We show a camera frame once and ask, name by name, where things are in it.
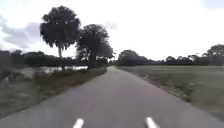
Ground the dark wood behind water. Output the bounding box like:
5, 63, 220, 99
0, 49, 84, 69

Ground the water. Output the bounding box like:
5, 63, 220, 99
33, 65, 89, 74

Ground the distant row of trees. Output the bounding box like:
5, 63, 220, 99
113, 43, 224, 67

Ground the robot's own part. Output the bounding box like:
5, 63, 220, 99
72, 117, 85, 128
144, 116, 160, 128

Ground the grass verge with weeds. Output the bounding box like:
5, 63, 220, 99
0, 66, 108, 120

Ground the tall dark tree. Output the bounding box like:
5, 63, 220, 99
39, 5, 82, 72

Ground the grass field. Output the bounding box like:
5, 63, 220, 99
116, 64, 224, 122

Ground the grey asphalt road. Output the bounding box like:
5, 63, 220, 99
0, 65, 224, 128

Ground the broad dark tree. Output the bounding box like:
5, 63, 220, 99
75, 23, 115, 70

